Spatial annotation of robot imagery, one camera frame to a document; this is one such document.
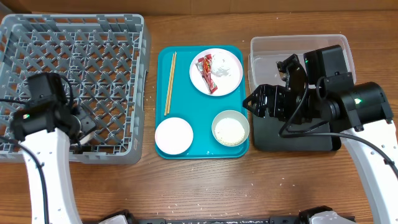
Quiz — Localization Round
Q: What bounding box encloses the grey bowl of rice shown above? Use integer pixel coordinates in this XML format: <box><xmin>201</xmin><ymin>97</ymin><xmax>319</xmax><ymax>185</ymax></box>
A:
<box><xmin>211</xmin><ymin>110</ymin><xmax>250</xmax><ymax>147</ymax></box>

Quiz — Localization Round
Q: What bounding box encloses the large white plate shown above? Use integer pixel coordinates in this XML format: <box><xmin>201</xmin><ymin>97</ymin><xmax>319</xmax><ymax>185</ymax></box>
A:
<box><xmin>189</xmin><ymin>48</ymin><xmax>243</xmax><ymax>96</ymax></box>

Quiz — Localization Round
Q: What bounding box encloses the white tissue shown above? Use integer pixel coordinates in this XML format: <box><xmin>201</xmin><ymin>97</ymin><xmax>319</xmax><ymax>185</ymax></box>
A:
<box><xmin>211</xmin><ymin>53</ymin><xmax>231</xmax><ymax>77</ymax></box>

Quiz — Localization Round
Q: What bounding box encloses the red snack wrapper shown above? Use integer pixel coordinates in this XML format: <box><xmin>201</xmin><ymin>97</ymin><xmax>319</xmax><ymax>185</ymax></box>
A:
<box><xmin>196</xmin><ymin>54</ymin><xmax>218</xmax><ymax>94</ymax></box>

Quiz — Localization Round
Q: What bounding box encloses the wooden chopstick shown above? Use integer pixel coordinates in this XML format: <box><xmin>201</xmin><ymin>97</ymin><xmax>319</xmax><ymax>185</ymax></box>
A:
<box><xmin>169</xmin><ymin>57</ymin><xmax>177</xmax><ymax>112</ymax></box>
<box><xmin>164</xmin><ymin>52</ymin><xmax>177</xmax><ymax>116</ymax></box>

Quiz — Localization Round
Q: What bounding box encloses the white paper cup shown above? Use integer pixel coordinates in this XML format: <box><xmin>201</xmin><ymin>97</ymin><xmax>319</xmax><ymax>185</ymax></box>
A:
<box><xmin>78</xmin><ymin>131</ymin><xmax>95</xmax><ymax>145</ymax></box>

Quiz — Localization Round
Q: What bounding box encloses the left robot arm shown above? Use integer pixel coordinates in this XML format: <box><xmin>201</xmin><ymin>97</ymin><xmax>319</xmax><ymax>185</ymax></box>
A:
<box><xmin>10</xmin><ymin>73</ymin><xmax>96</xmax><ymax>223</ymax></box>

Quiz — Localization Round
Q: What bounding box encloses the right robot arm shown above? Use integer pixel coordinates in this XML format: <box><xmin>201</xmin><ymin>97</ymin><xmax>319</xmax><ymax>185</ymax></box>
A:
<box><xmin>243</xmin><ymin>45</ymin><xmax>397</xmax><ymax>223</ymax></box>

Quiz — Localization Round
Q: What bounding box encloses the black tray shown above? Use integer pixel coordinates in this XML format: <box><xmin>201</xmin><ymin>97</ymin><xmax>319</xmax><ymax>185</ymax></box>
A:
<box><xmin>251</xmin><ymin>108</ymin><xmax>342</xmax><ymax>152</ymax></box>

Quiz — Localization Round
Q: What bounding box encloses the clear plastic bin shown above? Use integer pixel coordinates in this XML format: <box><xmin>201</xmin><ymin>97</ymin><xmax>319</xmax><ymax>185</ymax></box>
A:
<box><xmin>248</xmin><ymin>34</ymin><xmax>356</xmax><ymax>91</ymax></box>

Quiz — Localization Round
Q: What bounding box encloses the grey dish rack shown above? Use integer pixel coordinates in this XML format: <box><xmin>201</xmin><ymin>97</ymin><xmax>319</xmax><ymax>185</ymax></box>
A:
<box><xmin>1</xmin><ymin>14</ymin><xmax>150</xmax><ymax>164</ymax></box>

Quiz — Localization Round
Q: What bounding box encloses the small white plate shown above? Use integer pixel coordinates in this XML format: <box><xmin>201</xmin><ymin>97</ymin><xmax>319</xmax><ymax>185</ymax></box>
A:
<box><xmin>155</xmin><ymin>117</ymin><xmax>193</xmax><ymax>156</ymax></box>

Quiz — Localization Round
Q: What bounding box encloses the teal plastic tray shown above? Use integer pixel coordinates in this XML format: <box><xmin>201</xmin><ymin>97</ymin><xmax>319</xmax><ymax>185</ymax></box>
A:
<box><xmin>155</xmin><ymin>45</ymin><xmax>249</xmax><ymax>159</ymax></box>

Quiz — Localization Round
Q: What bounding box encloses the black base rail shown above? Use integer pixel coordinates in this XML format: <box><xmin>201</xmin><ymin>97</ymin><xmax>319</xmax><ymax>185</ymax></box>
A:
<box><xmin>94</xmin><ymin>205</ymin><xmax>356</xmax><ymax>224</ymax></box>

